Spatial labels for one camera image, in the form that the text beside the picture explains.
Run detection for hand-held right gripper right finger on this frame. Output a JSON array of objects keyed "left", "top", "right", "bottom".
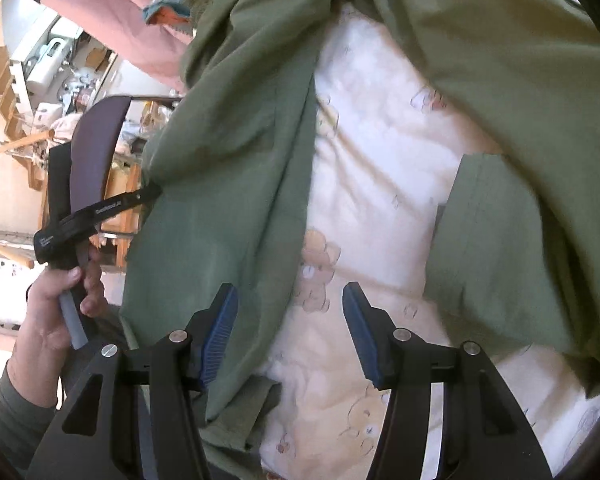
[{"left": 342, "top": 282, "right": 553, "bottom": 480}]

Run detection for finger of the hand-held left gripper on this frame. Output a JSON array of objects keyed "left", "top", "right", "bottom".
[{"left": 127, "top": 183, "right": 163, "bottom": 208}]

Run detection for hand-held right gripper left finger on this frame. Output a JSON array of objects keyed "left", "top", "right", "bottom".
[{"left": 27, "top": 283, "right": 239, "bottom": 480}]

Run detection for green pants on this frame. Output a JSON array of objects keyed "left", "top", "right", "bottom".
[{"left": 120, "top": 0, "right": 600, "bottom": 480}]

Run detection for person's left forearm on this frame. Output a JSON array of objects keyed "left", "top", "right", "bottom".
[{"left": 0, "top": 360, "right": 61, "bottom": 473}]

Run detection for person's left hand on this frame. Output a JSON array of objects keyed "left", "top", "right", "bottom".
[{"left": 7, "top": 247, "right": 107, "bottom": 397}]

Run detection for brown chair seat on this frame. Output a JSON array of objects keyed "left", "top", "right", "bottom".
[{"left": 47, "top": 95, "right": 133, "bottom": 271}]

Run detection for bear print blanket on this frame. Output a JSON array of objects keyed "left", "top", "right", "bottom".
[{"left": 257, "top": 2, "right": 600, "bottom": 480}]

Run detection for white appliance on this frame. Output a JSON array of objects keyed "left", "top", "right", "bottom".
[{"left": 25, "top": 35, "right": 78, "bottom": 96}]

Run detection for pink cloth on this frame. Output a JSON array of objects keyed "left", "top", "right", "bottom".
[{"left": 40, "top": 0, "right": 196, "bottom": 93}]

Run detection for blue jeans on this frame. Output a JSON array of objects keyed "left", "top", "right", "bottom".
[{"left": 142, "top": 0, "right": 196, "bottom": 31}]

